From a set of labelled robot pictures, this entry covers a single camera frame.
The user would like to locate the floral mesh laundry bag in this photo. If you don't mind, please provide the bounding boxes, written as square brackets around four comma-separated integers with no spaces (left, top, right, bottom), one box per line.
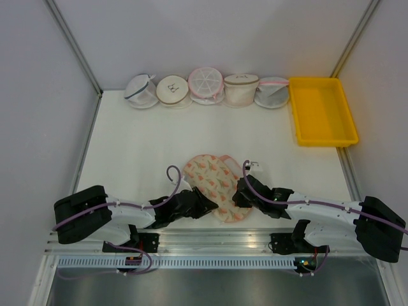
[182,154,251,223]

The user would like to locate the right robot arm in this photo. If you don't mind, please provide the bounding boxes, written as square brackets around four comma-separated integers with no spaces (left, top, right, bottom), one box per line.
[233,175,407,263]

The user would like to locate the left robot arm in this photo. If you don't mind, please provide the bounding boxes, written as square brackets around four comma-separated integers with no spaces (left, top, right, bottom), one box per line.
[53,186,219,252]

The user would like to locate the white bag pink zipper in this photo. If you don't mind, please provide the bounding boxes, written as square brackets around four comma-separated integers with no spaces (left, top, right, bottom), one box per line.
[254,76,289,109]

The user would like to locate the cylindrical beige laundry bag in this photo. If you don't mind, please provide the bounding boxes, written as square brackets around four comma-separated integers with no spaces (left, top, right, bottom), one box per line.
[223,73,259,108]

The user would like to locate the round beige laundry bag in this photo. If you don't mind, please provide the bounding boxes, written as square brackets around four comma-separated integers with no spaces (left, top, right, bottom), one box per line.
[156,75,193,109]

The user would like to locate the pink rimmed round laundry bag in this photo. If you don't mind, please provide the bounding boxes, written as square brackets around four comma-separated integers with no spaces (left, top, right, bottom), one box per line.
[187,67,225,105]

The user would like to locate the white bag blue zipper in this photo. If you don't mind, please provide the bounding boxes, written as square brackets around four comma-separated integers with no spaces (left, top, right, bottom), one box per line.
[124,74,159,109]

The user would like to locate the yellow plastic tray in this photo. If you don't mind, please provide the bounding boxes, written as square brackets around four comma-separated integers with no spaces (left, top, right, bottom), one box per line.
[289,77,359,147]

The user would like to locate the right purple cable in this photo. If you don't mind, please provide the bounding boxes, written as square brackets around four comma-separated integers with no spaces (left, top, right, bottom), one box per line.
[241,159,408,249]

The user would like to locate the purple cable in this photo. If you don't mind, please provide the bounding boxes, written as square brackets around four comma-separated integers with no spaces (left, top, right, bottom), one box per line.
[241,159,408,249]
[52,164,182,232]

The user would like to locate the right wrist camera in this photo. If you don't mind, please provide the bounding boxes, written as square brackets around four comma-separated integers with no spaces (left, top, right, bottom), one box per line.
[247,161,263,171]

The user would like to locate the aluminium mounting rail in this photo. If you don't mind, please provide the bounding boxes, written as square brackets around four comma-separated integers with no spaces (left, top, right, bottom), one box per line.
[44,228,392,256]

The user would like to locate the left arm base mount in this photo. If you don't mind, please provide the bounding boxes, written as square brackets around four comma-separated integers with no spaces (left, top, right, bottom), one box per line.
[102,233,159,253]

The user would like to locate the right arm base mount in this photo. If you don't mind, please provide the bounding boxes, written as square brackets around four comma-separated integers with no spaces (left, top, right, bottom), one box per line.
[269,233,308,255]

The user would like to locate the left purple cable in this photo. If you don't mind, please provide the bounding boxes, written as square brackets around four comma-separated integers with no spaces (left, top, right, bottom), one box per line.
[52,164,182,232]

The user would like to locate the white slotted cable duct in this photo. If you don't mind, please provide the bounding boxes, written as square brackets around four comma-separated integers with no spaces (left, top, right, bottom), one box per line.
[57,256,316,270]

